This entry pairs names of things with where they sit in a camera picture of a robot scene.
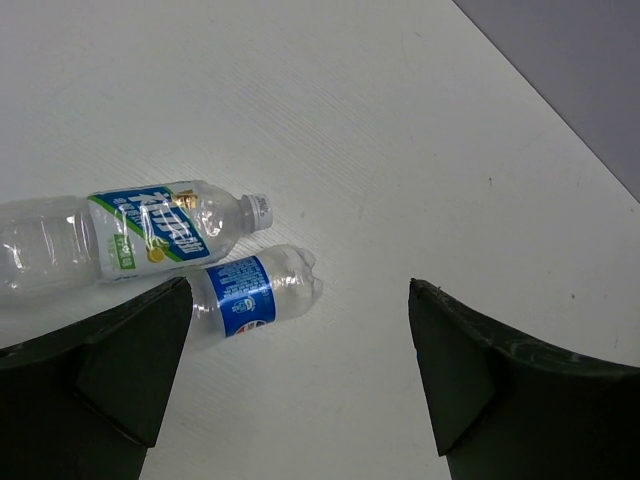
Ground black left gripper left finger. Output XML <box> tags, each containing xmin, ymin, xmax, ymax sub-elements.
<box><xmin>1</xmin><ymin>277</ymin><xmax>193</xmax><ymax>479</ymax></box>

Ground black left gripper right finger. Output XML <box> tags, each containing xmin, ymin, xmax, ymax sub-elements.
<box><xmin>408</xmin><ymin>279</ymin><xmax>639</xmax><ymax>479</ymax></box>

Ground lying green-label bottle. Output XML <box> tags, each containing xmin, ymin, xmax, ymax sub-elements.
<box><xmin>1</xmin><ymin>180</ymin><xmax>273</xmax><ymax>306</ymax></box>

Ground lying Pepsi-label bottle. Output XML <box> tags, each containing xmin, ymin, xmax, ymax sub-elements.
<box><xmin>185</xmin><ymin>244</ymin><xmax>323</xmax><ymax>350</ymax></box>

